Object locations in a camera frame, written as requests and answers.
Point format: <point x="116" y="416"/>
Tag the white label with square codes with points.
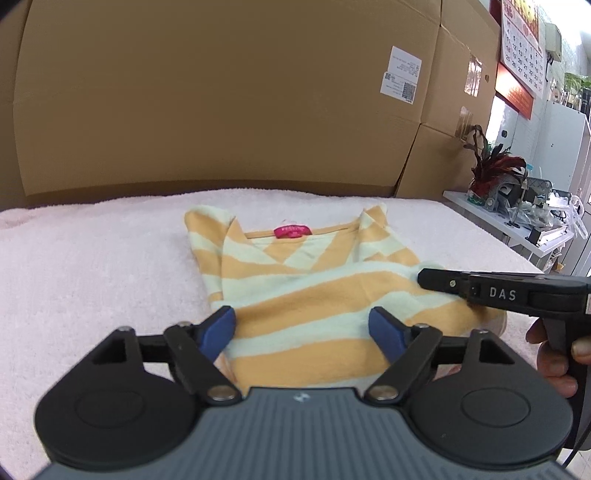
<point x="399" y="87"/>

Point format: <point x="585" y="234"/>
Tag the large labelled cardboard box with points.
<point x="207" y="92"/>

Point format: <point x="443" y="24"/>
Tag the white side table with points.
<point x="485" y="217"/>

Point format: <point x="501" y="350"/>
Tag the orange white striped shirt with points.
<point x="314" y="286"/>

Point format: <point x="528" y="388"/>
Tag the cardboard box with taped flaps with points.
<point x="443" y="152"/>

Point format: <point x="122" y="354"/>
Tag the white cabinet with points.
<point x="563" y="147"/>

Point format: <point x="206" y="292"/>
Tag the clear tape strip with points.
<point x="474" y="71"/>

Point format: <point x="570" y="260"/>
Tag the person's right hand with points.
<point x="558" y="374"/>

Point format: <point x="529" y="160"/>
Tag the pink terry towel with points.
<point x="92" y="277"/>

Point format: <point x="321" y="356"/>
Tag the white wall panel with knob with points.
<point x="501" y="124"/>

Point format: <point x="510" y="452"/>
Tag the green potted plant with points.
<point x="577" y="87"/>

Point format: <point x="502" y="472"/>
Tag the white wall box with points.
<point x="555" y="41"/>

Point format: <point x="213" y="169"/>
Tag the grey plastic machine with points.
<point x="501" y="196"/>

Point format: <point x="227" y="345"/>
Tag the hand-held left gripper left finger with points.
<point x="221" y="330"/>

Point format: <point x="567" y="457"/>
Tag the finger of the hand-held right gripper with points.
<point x="438" y="279"/>

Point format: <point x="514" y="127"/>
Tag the black clamp block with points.
<point x="545" y="235"/>

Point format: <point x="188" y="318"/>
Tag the red wall calendar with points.
<point x="521" y="55"/>

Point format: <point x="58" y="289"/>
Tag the white plastic hanger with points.
<point x="570" y="212"/>

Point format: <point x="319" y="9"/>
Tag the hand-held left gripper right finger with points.
<point x="383" y="334"/>

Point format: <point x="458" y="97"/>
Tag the brown tape patch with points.
<point x="464" y="123"/>

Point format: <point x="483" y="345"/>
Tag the white text shipping label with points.
<point x="405" y="60"/>

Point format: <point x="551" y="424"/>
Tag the red leafed potted plant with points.
<point x="494" y="170"/>

